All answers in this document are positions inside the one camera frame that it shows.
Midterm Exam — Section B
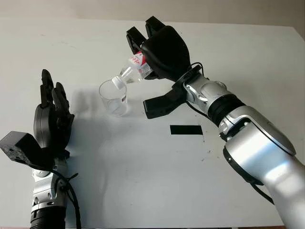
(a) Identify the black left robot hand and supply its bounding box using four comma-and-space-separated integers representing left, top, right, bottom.
33, 69, 75, 160

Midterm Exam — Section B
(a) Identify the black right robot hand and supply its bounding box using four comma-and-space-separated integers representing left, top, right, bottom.
125, 16, 191, 83

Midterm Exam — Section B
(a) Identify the clear water bottle white cap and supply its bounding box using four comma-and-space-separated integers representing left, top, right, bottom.
111, 53, 154, 90

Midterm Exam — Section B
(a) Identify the clear plastic cup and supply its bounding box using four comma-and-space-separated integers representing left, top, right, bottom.
99, 80, 128, 117

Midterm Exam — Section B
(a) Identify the black tape strip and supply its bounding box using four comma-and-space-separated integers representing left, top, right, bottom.
170, 125, 203, 136

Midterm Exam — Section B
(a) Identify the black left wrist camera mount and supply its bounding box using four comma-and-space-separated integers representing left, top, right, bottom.
0, 131, 54, 171

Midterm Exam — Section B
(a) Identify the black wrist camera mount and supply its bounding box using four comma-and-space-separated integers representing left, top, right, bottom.
0, 131, 54, 171
142, 65, 203, 119

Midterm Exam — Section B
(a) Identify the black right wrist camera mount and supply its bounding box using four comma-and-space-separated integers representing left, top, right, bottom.
142, 65, 203, 119

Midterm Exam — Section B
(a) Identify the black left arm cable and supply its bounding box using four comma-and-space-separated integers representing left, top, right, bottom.
50, 167, 82, 229

